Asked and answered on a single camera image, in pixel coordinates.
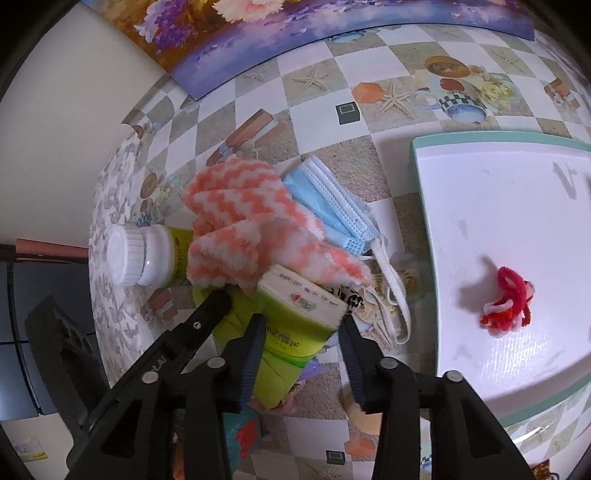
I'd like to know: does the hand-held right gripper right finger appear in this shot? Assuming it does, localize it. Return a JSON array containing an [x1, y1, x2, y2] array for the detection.
[[339, 316, 527, 480]]

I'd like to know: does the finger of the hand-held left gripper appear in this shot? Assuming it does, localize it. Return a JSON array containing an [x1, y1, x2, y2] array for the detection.
[[154, 288, 233, 374]]

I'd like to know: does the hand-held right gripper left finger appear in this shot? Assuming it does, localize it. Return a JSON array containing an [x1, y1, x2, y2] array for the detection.
[[67, 314, 269, 480]]

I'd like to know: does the lime green cloth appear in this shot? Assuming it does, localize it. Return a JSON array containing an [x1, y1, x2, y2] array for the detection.
[[191, 284, 340, 411]]

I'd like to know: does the purple wet wipes packet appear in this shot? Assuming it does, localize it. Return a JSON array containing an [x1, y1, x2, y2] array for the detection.
[[295, 360, 324, 384]]

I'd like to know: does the green tissue packet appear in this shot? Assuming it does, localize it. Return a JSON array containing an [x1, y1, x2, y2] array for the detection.
[[255, 265, 349, 370]]

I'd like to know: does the black white zebra toy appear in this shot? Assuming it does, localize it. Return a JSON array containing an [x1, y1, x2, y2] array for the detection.
[[330, 284, 365, 317]]

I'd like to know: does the orange white zigzag cloth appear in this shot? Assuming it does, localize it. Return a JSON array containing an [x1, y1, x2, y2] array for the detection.
[[182, 157, 372, 296]]

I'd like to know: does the blue face mask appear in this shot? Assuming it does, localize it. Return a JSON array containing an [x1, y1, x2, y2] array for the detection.
[[283, 156, 411, 344]]

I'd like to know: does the white tray with teal rim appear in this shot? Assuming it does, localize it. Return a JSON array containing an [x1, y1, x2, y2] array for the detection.
[[410, 130, 591, 430]]

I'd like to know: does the teal packet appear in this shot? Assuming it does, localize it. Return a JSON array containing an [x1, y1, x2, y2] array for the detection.
[[222, 408, 264, 472]]

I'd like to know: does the white bottle with green label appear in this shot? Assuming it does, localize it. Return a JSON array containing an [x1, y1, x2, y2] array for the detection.
[[106, 224, 197, 287]]

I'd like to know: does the small yellow packet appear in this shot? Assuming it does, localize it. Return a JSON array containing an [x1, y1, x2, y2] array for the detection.
[[11, 438, 49, 462]]

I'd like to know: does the red fuzzy ornament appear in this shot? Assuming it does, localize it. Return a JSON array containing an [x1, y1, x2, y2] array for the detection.
[[480, 265, 536, 330]]

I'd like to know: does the checkered printed tablecloth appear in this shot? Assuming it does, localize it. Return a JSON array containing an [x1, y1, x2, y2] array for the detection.
[[88, 23, 591, 480]]

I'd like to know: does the floral wall poster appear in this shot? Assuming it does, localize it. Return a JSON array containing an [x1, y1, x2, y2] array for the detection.
[[81, 0, 536, 100]]

